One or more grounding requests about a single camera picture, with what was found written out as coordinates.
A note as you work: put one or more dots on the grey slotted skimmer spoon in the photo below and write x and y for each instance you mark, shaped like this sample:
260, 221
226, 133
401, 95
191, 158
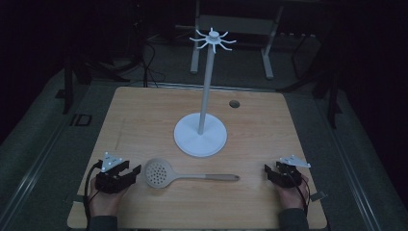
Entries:
160, 173

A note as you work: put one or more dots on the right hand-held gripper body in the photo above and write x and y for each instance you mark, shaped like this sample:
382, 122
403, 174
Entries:
288, 176

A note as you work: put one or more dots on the white hook stand rack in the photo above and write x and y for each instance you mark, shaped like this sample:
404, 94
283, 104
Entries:
200, 134

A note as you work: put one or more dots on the white metal desk frame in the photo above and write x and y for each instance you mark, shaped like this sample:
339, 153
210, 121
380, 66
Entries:
267, 54

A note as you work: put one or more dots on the black stand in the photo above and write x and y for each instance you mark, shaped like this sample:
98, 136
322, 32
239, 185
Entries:
333, 96
68, 86

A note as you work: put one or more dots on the person's left hand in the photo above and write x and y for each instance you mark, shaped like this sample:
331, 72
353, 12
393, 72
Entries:
104, 203

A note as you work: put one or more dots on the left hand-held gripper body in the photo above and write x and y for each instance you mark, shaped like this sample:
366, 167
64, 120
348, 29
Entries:
107, 181

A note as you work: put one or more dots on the person's right hand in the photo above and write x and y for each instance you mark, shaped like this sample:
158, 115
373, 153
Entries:
292, 197

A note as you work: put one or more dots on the grey tape piece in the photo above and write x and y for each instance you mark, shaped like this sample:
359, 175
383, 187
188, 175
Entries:
318, 196

